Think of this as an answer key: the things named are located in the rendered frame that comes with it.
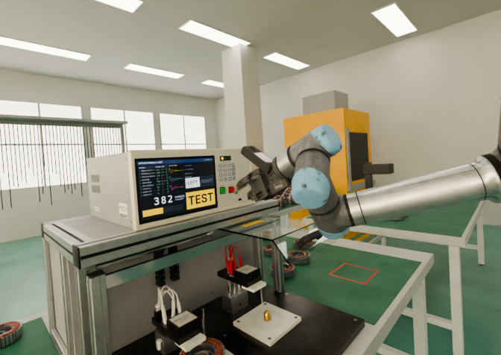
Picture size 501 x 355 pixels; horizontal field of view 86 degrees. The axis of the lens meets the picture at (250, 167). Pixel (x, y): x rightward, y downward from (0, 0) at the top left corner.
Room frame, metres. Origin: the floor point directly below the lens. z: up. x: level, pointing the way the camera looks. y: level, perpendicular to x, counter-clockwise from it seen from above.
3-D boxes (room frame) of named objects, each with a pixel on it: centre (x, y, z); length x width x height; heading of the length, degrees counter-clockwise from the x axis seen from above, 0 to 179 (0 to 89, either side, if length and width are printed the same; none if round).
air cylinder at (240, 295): (0.92, 0.08, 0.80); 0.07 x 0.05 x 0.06; 136
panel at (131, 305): (0.91, 0.24, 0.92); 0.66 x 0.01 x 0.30; 136
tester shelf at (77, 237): (0.96, 0.29, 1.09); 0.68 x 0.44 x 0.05; 136
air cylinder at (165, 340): (0.75, 0.25, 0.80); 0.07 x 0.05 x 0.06; 136
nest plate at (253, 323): (0.82, -0.02, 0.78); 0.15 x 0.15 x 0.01; 46
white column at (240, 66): (5.03, 0.07, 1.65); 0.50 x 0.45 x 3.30; 46
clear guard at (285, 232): (0.86, -0.05, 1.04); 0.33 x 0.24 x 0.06; 46
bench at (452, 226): (2.57, -1.45, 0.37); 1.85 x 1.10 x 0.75; 136
